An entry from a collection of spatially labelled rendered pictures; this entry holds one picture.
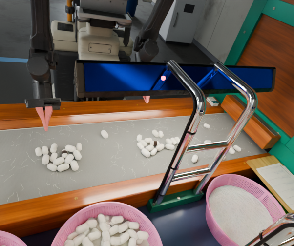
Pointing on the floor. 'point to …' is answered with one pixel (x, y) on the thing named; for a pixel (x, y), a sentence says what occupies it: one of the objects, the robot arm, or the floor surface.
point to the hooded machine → (181, 22)
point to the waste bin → (131, 7)
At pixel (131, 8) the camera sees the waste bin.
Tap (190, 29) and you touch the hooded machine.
